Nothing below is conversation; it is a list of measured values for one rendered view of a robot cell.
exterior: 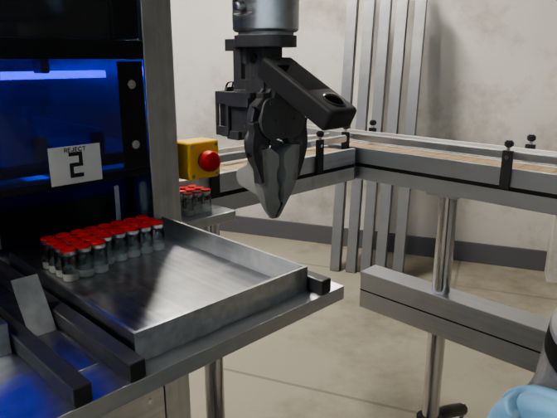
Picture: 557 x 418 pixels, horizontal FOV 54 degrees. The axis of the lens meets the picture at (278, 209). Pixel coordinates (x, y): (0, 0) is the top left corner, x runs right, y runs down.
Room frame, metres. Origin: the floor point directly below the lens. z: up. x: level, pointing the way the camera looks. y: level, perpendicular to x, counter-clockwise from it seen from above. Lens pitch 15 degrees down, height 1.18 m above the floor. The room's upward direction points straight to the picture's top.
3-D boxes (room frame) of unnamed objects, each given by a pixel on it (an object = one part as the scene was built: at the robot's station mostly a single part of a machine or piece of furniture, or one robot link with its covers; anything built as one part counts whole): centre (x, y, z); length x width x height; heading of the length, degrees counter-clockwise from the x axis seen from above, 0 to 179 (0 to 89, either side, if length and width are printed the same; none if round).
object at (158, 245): (0.78, 0.25, 0.90); 0.18 x 0.02 x 0.05; 135
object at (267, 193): (0.64, 0.03, 1.04); 0.06 x 0.03 x 0.09; 45
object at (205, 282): (0.71, 0.17, 0.90); 0.34 x 0.26 x 0.04; 45
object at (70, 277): (0.71, 0.29, 0.90); 0.02 x 0.02 x 0.05
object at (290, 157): (0.66, 0.01, 1.04); 0.06 x 0.03 x 0.09; 45
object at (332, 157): (1.35, 0.06, 0.92); 0.69 x 0.15 x 0.16; 135
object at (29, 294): (0.53, 0.24, 0.91); 0.14 x 0.03 x 0.06; 44
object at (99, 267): (0.74, 0.26, 0.90); 0.02 x 0.02 x 0.05
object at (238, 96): (0.65, 0.02, 1.15); 0.09 x 0.08 x 0.12; 45
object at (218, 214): (1.09, 0.18, 0.87); 0.14 x 0.13 x 0.02; 45
